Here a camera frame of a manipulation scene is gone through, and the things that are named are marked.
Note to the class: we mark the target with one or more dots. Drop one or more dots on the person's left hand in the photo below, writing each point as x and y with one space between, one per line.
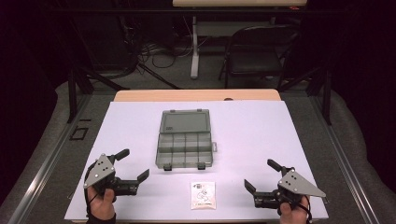
102 205

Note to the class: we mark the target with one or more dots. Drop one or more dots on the black folding chair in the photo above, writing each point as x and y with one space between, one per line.
255 63

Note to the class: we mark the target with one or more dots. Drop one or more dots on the grey metal floor rail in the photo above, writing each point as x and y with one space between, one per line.
345 165
46 171

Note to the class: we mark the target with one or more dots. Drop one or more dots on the white table sheet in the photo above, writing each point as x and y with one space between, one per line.
249 133

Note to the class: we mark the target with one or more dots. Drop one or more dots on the black tripod leg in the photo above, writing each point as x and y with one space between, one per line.
158 77

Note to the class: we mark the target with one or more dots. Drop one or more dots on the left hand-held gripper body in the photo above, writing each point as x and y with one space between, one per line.
100 171

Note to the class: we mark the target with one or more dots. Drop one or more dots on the white desk with beige top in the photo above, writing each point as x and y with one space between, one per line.
195 56

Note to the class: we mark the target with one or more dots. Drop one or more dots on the dark equipment cabinet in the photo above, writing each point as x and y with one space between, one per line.
102 40

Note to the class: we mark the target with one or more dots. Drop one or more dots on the person's right hand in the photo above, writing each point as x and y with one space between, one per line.
292 216

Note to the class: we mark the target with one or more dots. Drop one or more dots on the wooden table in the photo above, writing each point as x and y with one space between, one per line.
186 95

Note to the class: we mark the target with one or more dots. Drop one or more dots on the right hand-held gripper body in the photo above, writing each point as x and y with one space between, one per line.
295 185

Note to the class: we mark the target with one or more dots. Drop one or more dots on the white printed packet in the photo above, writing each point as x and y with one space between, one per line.
203 196

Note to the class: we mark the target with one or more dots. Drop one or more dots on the black metal stand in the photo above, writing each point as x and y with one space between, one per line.
72 93
326 99

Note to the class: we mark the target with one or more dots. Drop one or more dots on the black horizontal bar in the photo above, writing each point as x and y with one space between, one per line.
124 10

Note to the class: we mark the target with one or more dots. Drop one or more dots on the clear grey plastic organizer box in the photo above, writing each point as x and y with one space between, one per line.
183 149

